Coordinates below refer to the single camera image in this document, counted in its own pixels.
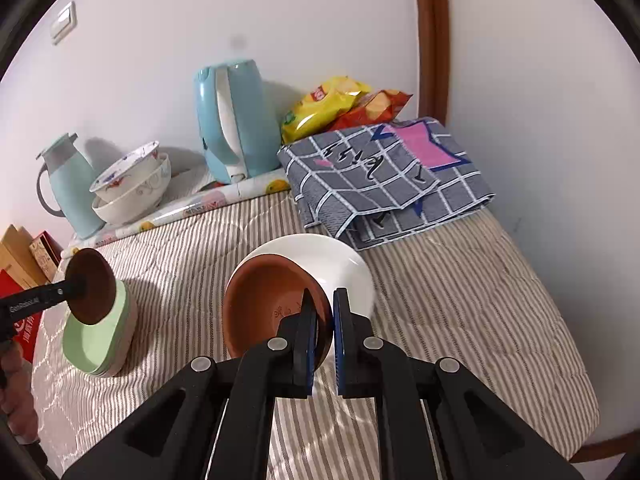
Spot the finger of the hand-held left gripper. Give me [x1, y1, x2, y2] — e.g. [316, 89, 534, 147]
[54, 278, 91, 305]

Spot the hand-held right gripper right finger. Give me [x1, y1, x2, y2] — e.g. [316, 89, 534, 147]
[332, 287, 586, 480]

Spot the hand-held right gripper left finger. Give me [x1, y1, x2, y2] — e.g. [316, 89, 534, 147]
[60, 302, 321, 480]

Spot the small brown bowl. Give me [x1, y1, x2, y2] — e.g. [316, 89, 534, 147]
[63, 248, 117, 326]
[221, 254, 335, 367]

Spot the green plate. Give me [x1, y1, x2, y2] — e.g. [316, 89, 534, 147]
[62, 280, 132, 375]

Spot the pink plate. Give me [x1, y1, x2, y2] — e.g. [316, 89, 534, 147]
[90, 285, 139, 378]

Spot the large plain white bowl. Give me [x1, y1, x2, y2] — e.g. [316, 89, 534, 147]
[235, 233, 377, 331]

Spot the person's left hand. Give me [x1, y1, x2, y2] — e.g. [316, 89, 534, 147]
[0, 344, 40, 445]

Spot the red box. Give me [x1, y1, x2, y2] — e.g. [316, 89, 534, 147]
[0, 269, 47, 365]

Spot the brown framed box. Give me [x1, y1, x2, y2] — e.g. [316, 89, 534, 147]
[29, 230, 63, 281]

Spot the light blue thermos jug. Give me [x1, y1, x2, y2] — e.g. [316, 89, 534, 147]
[36, 132, 106, 241]

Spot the striped quilted mat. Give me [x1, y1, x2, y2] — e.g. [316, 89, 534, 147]
[30, 192, 601, 480]

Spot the white bowl with grey scrolls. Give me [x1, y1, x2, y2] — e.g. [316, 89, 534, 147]
[91, 152, 172, 227]

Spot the floral white bowl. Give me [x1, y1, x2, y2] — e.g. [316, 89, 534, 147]
[89, 141, 161, 206]

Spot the grey checked folded cloth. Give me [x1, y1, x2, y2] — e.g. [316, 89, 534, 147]
[277, 116, 496, 252]

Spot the white printed table sheet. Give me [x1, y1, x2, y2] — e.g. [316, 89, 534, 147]
[65, 167, 292, 256]

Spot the light blue electric kettle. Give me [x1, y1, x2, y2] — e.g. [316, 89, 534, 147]
[194, 58, 282, 185]

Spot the yellow chip bag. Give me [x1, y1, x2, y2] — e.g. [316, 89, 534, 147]
[281, 76, 373, 145]

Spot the red chip bag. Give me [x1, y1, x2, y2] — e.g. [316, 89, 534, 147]
[327, 89, 413, 133]

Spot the brown wooden baseboard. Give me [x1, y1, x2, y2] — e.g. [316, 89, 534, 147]
[570, 446, 632, 464]

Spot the white wall switch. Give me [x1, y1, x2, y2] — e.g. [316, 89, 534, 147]
[50, 1, 78, 46]

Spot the brown wooden door frame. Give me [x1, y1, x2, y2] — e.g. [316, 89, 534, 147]
[411, 0, 449, 126]

